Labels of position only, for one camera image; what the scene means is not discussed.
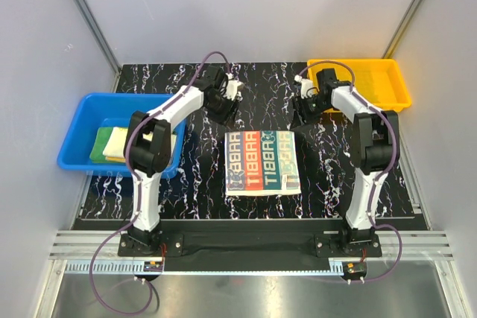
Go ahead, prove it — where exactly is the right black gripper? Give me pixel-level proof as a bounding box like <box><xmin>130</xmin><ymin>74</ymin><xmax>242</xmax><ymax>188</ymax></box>
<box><xmin>290</xmin><ymin>94</ymin><xmax>330</xmax><ymax>130</ymax></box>

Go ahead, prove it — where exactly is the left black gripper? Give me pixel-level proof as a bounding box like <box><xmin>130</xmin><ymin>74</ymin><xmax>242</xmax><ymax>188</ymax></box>
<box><xmin>205</xmin><ymin>92</ymin><xmax>241</xmax><ymax>130</ymax></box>

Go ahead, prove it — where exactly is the blue red patterned towel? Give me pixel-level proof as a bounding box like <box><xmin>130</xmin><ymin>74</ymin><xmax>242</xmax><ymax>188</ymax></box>
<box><xmin>224</xmin><ymin>130</ymin><xmax>301</xmax><ymax>197</ymax></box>

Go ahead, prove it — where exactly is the lime green patterned towel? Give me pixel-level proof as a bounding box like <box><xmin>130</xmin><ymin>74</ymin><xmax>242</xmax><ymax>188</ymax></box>
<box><xmin>102</xmin><ymin>127</ymin><xmax>154</xmax><ymax>165</ymax></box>

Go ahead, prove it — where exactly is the green microfiber towel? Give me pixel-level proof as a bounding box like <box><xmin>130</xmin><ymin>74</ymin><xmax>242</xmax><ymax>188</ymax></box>
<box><xmin>89</xmin><ymin>127</ymin><xmax>113</xmax><ymax>164</ymax></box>

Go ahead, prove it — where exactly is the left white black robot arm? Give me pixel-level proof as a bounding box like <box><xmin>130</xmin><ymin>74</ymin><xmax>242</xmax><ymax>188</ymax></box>
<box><xmin>124</xmin><ymin>66</ymin><xmax>244</xmax><ymax>255</ymax></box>

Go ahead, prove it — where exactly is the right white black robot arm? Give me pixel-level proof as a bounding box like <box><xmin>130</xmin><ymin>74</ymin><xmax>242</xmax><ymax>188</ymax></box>
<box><xmin>291</xmin><ymin>68</ymin><xmax>399</xmax><ymax>257</ymax></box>

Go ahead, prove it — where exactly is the yellow plastic tray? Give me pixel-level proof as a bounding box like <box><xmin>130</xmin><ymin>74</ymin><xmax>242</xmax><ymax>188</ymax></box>
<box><xmin>301</xmin><ymin>58</ymin><xmax>411</xmax><ymax>112</ymax></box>

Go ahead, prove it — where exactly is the blue plastic bin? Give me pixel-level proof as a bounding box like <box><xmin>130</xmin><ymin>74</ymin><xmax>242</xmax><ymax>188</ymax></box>
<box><xmin>57</xmin><ymin>92</ymin><xmax>172</xmax><ymax>177</ymax></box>

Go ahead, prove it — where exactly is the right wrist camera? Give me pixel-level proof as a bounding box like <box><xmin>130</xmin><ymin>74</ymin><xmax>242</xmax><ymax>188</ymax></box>
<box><xmin>294</xmin><ymin>69</ymin><xmax>350</xmax><ymax>98</ymax></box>

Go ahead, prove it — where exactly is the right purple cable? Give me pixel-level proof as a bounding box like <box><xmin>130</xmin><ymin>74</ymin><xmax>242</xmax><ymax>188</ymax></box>
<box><xmin>297</xmin><ymin>60</ymin><xmax>402</xmax><ymax>284</ymax></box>

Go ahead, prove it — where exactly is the purple cable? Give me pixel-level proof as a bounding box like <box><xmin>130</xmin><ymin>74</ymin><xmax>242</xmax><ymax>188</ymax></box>
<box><xmin>89</xmin><ymin>50</ymin><xmax>230</xmax><ymax>315</ymax></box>
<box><xmin>297</xmin><ymin>60</ymin><xmax>402</xmax><ymax>284</ymax></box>

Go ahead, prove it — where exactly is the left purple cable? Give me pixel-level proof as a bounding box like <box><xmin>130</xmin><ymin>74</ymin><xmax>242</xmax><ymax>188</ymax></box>
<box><xmin>89</xmin><ymin>50</ymin><xmax>230</xmax><ymax>315</ymax></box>

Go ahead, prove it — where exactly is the right aluminium frame post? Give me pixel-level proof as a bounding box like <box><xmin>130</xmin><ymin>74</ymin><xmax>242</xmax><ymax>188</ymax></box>
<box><xmin>382</xmin><ymin>0</ymin><xmax>425</xmax><ymax>59</ymax></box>

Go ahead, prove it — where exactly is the aluminium frame post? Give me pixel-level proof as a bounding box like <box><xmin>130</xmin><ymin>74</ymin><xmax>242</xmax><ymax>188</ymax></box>
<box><xmin>382</xmin><ymin>0</ymin><xmax>425</xmax><ymax>59</ymax></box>
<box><xmin>73</xmin><ymin>0</ymin><xmax>121</xmax><ymax>77</ymax></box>

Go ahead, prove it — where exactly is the slotted cable duct rail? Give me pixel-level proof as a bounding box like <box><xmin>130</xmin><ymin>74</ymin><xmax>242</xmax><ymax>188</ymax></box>
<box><xmin>66</xmin><ymin>258</ymin><xmax>344</xmax><ymax>276</ymax></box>

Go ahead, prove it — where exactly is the left aluminium frame post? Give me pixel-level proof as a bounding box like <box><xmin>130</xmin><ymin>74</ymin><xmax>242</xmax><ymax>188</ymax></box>
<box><xmin>73</xmin><ymin>0</ymin><xmax>121</xmax><ymax>77</ymax></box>

